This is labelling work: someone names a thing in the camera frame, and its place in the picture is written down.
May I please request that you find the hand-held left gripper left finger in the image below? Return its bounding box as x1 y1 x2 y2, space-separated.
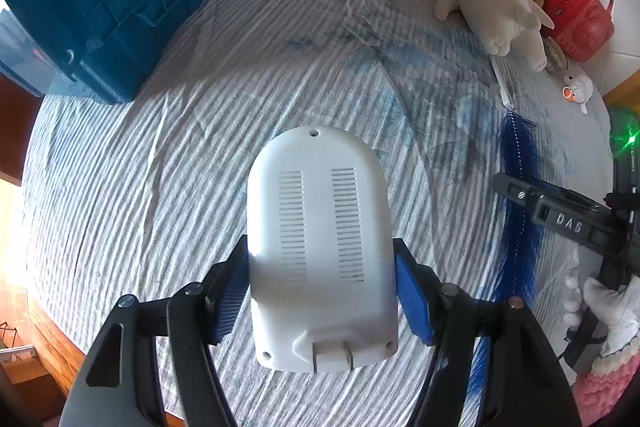
59 234 251 427

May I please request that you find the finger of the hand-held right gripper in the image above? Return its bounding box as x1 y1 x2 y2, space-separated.
492 173 606 214

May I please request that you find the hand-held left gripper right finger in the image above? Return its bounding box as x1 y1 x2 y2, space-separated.
392 237 583 427

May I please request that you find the blue bottle brush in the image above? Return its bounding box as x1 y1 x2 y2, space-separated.
470 52 540 408

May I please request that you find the white plastic plug-in device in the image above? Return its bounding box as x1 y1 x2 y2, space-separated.
247 124 399 374

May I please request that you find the white animal plush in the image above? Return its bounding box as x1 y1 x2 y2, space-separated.
431 0 556 72

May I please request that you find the person's right hand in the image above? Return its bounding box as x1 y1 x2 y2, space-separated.
564 249 640 355

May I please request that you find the small white duck toy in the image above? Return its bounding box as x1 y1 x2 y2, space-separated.
562 73 594 115

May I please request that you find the glass cup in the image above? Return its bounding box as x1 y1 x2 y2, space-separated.
545 37 571 72

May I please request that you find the red toy suitcase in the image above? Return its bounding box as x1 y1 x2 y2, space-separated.
542 0 615 64

